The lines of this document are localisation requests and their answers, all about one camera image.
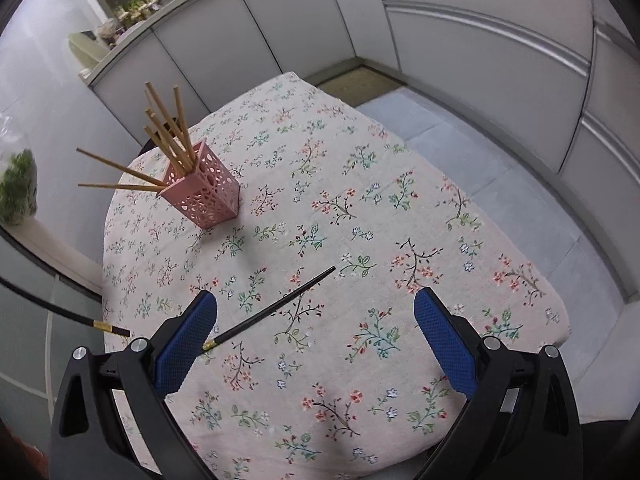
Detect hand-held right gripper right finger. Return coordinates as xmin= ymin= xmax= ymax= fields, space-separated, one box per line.
xmin=414 ymin=287 xmax=586 ymax=480

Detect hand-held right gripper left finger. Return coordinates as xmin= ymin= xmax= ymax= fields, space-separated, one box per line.
xmin=49 ymin=290 xmax=221 ymax=480

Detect black chopstick with gold band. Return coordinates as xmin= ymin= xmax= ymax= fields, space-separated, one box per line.
xmin=202 ymin=266 xmax=337 ymax=352
xmin=0 ymin=277 xmax=132 ymax=338

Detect pink perforated utensil holder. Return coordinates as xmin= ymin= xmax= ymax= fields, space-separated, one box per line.
xmin=156 ymin=140 xmax=241 ymax=231

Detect bunch of wooden chopsticks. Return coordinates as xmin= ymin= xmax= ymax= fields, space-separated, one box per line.
xmin=76 ymin=81 xmax=198 ymax=193

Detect floral tablecloth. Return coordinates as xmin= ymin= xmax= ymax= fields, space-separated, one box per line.
xmin=102 ymin=72 xmax=573 ymax=480

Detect plastic bag of greens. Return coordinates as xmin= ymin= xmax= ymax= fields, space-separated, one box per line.
xmin=0 ymin=115 xmax=40 ymax=227

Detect brown floor mat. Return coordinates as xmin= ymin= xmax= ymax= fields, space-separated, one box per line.
xmin=302 ymin=62 xmax=408 ymax=108

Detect white kitchen base cabinet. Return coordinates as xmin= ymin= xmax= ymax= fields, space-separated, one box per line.
xmin=77 ymin=0 xmax=640 ymax=311

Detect pale green bag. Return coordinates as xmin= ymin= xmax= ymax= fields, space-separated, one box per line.
xmin=68 ymin=30 xmax=108 ymax=71

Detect white kitchen countertop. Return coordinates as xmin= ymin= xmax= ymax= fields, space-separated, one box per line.
xmin=77 ymin=0 xmax=321 ymax=91

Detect row of sprouting garlic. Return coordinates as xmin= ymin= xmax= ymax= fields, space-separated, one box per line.
xmin=112 ymin=0 xmax=156 ymax=26

